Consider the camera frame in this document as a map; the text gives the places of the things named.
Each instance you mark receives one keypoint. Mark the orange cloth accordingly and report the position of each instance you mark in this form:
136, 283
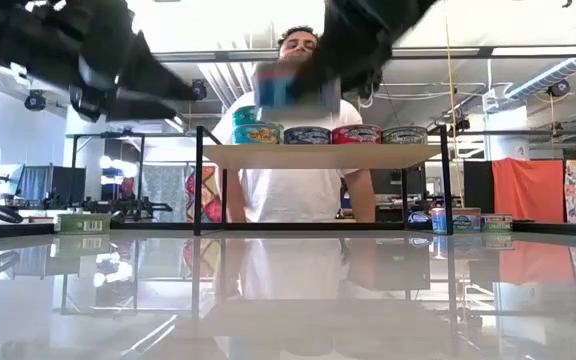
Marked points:
528, 190

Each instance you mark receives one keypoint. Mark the black panel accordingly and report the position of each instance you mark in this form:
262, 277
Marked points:
478, 187

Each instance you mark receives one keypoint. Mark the black overhead rig beam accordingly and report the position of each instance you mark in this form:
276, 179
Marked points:
468, 51

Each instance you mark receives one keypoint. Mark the dark blue labelled can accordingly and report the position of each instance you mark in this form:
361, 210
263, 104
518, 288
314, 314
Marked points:
418, 217
308, 136

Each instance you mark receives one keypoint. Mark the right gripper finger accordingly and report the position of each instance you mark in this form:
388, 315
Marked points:
318, 82

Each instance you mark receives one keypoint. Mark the black round ceiling camera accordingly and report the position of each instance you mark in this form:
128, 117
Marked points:
199, 90
559, 88
34, 100

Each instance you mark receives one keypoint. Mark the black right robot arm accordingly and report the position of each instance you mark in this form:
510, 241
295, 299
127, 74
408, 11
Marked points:
408, 10

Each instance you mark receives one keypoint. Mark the black background robot rig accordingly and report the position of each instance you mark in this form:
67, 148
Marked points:
133, 206

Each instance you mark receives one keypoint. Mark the teal and yellow labelled can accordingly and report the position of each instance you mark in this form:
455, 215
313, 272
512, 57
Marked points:
258, 135
243, 116

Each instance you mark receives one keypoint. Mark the background monitor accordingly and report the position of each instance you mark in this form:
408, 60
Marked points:
8, 180

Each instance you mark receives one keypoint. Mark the pink and blue labelled can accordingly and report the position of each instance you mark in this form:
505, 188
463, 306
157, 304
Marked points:
278, 95
465, 221

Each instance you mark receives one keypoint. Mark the black background frame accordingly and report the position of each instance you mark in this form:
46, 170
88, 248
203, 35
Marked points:
142, 165

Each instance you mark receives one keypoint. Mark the wooden shelf with black frame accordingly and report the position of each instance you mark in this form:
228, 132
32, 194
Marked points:
318, 156

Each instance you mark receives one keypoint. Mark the person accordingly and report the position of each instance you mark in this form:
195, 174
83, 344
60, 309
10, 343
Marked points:
293, 195

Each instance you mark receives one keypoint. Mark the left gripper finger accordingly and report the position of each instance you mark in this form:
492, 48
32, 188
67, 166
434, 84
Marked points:
143, 75
118, 107

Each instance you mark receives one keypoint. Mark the green can with gold lid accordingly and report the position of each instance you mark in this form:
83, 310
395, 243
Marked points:
404, 136

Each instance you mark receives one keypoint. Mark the white glossy table sheet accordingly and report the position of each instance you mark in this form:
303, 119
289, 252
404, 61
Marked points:
118, 310

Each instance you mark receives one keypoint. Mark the red labelled can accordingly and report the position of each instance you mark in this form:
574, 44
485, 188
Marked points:
357, 135

